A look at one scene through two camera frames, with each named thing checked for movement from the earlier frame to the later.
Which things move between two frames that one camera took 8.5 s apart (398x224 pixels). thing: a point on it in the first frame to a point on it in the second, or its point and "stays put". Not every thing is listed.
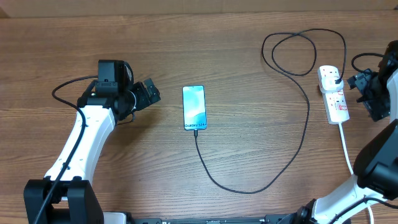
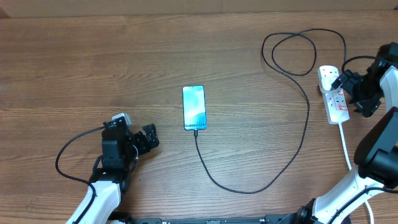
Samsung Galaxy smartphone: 194,107 stays put
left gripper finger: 153,90 to 150,131
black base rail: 267,219 stays put
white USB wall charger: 328,84 stays put
